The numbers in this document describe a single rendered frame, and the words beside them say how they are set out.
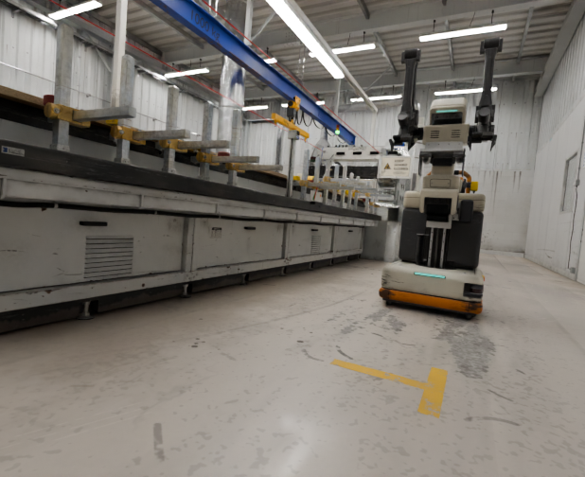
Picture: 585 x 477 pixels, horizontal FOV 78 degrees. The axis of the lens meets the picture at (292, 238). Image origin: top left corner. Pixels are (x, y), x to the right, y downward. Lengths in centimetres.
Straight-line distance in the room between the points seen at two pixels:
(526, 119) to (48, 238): 1181
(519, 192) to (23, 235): 1148
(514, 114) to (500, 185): 201
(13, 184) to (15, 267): 40
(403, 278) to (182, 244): 143
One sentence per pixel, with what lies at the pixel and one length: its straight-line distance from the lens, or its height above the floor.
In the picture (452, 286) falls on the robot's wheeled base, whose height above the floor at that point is 20.
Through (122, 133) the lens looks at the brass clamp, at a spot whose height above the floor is 82.
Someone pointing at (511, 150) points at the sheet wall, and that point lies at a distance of 1215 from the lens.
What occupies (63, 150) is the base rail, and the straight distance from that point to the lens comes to 151.
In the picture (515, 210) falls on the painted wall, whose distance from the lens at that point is 1193.
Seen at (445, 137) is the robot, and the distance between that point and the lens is 258.
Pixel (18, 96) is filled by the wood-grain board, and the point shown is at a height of 88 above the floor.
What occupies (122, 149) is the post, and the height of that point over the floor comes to 76.
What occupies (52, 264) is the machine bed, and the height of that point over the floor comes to 26.
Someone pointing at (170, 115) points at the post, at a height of 96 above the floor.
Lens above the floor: 53
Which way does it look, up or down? 3 degrees down
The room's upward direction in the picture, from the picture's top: 5 degrees clockwise
